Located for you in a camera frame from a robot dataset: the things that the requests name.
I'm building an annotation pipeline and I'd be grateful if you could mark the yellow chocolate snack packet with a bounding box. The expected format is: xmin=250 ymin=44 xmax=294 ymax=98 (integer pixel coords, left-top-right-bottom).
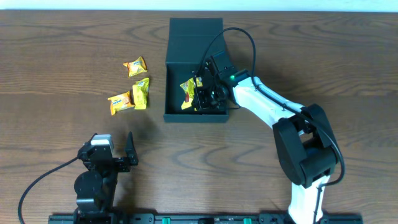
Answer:
xmin=180 ymin=77 xmax=203 ymax=110

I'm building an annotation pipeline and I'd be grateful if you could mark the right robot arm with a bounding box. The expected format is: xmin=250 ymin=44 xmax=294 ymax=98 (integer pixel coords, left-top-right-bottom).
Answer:
xmin=192 ymin=68 xmax=345 ymax=223

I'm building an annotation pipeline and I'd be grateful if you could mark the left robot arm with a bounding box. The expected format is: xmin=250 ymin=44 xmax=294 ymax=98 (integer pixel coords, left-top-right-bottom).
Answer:
xmin=73 ymin=133 xmax=139 ymax=223

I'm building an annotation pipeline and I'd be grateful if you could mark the orange Lemond snack, near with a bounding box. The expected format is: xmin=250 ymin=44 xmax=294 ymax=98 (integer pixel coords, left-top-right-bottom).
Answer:
xmin=108 ymin=91 xmax=135 ymax=116

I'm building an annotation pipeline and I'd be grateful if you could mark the orange lemond snack, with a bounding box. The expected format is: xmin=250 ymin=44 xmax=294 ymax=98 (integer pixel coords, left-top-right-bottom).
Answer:
xmin=108 ymin=91 xmax=135 ymax=116
xmin=123 ymin=56 xmax=147 ymax=78

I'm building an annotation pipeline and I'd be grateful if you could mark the dark green open box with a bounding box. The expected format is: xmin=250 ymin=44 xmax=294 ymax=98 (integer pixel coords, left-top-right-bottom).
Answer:
xmin=164 ymin=17 xmax=229 ymax=123

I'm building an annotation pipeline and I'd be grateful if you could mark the orange Lemond snack, far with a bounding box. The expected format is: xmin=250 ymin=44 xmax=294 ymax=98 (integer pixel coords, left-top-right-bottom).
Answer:
xmin=123 ymin=56 xmax=147 ymax=78

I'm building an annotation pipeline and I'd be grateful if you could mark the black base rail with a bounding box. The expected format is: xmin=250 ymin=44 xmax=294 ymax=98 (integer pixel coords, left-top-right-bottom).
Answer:
xmin=47 ymin=212 xmax=364 ymax=224

